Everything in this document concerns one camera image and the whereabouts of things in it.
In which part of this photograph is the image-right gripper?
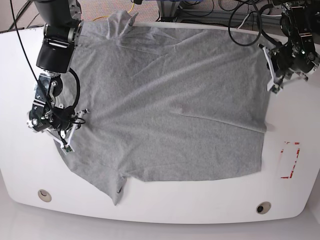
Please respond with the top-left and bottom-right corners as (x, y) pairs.
(258, 43), (320, 92)

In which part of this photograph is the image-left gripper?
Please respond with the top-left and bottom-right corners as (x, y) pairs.
(46, 106), (90, 148)

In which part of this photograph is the grey t-shirt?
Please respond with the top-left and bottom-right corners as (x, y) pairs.
(61, 11), (270, 204)

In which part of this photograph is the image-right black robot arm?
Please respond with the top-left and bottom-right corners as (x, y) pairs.
(255, 0), (320, 94)

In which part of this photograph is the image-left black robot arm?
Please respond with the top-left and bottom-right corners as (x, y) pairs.
(27, 0), (88, 153)

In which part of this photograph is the left table grommet hole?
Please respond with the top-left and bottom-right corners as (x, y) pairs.
(37, 189), (52, 203)

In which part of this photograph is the table grommet hole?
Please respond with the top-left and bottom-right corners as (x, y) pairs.
(37, 189), (52, 203)
(256, 201), (272, 215)

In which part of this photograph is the red tape rectangle marking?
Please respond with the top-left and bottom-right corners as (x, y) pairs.
(277, 141), (301, 179)

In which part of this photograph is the right table grommet hole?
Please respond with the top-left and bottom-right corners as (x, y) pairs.
(256, 201), (272, 215)

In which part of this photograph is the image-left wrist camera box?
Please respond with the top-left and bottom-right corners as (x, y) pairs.
(62, 145), (74, 155)

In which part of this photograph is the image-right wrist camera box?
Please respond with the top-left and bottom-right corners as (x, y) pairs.
(270, 84), (282, 95)

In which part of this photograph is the white cable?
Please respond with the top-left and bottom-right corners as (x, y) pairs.
(236, 12), (251, 30)

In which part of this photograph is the aluminium frame stand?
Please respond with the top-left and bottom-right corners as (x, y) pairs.
(156, 0), (286, 33)

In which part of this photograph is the yellow cable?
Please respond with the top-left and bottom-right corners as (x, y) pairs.
(92, 2), (136, 22)

